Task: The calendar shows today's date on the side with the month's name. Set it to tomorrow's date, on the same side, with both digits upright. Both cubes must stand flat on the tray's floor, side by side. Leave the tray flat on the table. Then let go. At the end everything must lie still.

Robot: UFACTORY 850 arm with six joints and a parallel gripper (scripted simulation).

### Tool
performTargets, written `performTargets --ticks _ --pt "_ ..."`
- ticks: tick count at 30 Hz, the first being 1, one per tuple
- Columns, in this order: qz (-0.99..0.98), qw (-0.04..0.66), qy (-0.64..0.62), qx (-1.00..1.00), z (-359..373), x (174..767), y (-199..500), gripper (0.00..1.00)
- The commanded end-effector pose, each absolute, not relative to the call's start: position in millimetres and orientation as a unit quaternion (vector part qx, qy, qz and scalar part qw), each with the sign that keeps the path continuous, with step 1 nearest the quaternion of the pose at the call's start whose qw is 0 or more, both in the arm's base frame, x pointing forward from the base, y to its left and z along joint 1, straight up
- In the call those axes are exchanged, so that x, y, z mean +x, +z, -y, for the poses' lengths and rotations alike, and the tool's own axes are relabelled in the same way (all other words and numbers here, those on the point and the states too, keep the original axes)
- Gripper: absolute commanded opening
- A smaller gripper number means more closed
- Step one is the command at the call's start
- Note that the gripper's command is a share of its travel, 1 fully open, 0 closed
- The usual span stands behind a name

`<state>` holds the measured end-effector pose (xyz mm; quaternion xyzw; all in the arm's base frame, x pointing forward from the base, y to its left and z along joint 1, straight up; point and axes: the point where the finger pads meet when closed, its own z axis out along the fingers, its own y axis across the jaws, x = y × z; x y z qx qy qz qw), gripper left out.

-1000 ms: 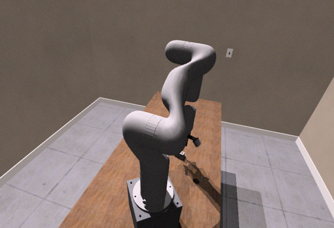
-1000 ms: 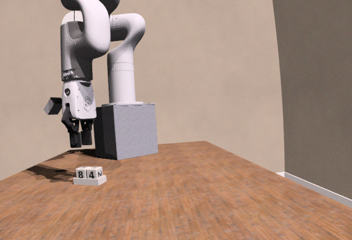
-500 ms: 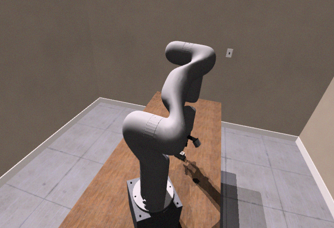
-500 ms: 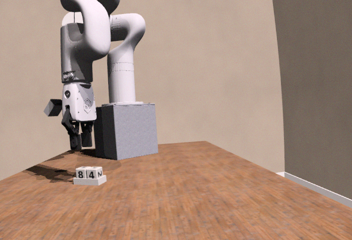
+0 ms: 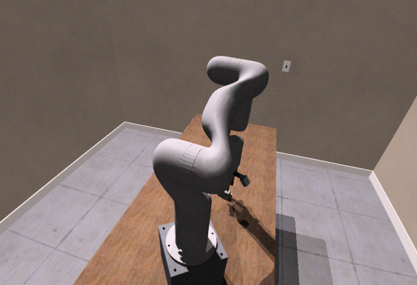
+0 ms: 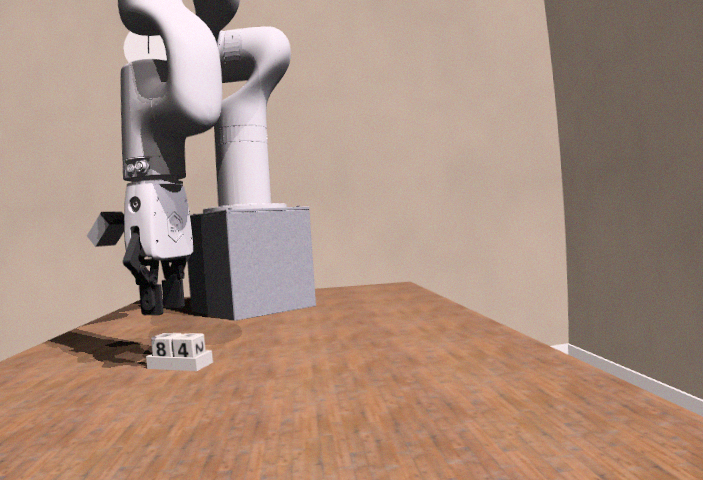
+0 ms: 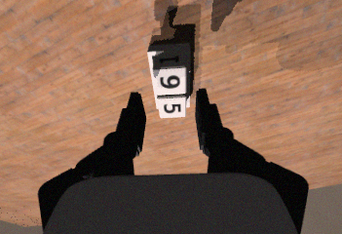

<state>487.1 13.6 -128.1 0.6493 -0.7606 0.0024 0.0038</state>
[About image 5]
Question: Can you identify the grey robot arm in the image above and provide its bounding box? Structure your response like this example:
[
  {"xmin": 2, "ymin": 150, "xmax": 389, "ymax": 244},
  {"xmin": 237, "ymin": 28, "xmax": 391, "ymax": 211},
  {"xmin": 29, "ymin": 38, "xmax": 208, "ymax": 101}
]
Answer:
[{"xmin": 152, "ymin": 56, "xmax": 269, "ymax": 265}]

